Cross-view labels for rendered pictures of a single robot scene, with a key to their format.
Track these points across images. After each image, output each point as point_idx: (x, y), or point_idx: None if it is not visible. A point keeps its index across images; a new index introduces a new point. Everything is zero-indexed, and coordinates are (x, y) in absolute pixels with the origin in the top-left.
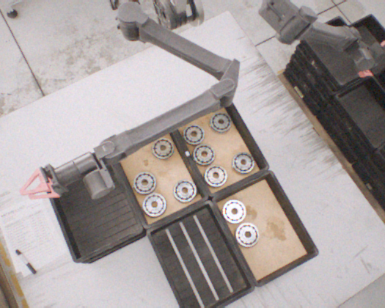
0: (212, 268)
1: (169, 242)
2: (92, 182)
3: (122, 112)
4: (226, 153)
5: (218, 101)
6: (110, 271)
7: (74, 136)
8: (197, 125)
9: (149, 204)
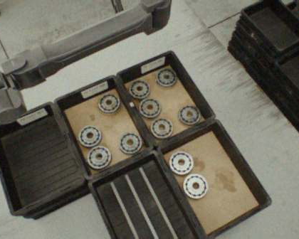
0: (159, 222)
1: (114, 195)
2: None
3: (74, 76)
4: (172, 107)
5: (149, 14)
6: (56, 227)
7: (28, 97)
8: (143, 80)
9: (94, 156)
